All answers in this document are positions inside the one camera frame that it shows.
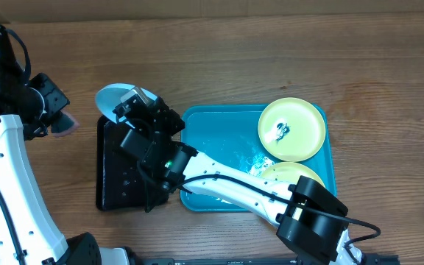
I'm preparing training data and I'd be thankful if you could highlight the pink green sponge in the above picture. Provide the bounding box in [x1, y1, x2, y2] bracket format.
[51, 110, 80, 138]

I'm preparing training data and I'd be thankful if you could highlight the light blue plate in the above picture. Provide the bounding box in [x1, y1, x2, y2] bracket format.
[95, 83, 157, 124]

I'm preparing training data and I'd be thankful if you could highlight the yellow plate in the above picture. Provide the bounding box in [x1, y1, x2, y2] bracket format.
[258, 97, 326, 162]
[260, 162, 325, 186]

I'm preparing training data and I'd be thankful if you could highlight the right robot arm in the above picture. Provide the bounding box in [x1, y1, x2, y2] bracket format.
[107, 96, 364, 264]

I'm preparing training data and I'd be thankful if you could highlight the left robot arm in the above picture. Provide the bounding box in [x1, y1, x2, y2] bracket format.
[0, 24, 102, 264]

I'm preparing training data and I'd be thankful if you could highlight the black water tray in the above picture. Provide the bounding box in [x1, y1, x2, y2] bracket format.
[96, 116, 160, 211]

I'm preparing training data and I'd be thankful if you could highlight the teal plastic tray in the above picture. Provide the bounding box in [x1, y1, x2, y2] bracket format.
[180, 105, 337, 212]

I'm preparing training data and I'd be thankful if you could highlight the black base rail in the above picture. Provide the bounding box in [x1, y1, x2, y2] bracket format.
[129, 254, 400, 265]

